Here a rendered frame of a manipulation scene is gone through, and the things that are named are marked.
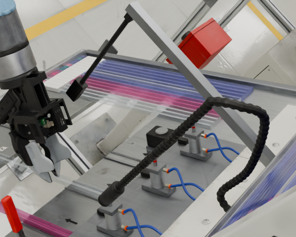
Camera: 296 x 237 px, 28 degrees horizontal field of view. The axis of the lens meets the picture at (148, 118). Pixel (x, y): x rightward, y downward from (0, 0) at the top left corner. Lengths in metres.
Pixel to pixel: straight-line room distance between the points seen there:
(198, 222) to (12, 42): 0.42
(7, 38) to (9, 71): 0.05
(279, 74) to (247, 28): 1.10
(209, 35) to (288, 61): 0.52
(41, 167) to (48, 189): 1.14
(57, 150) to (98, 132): 1.31
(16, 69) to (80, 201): 0.25
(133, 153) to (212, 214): 0.35
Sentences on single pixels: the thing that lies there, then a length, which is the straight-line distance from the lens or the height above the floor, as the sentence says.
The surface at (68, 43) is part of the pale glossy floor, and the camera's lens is 2.60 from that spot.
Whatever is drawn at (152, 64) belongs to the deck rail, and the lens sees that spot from 1.47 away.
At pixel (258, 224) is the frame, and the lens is 0.52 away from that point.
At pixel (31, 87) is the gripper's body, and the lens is 0.99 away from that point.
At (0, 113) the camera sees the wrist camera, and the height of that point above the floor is 1.00.
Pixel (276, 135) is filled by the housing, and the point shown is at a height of 1.26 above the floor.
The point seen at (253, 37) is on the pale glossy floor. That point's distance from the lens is 3.29.
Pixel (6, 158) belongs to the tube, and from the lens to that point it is 1.19.
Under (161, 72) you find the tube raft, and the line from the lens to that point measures 1.42.
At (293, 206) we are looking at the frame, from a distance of 0.49.
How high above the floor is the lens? 1.90
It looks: 48 degrees down
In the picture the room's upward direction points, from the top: 44 degrees clockwise
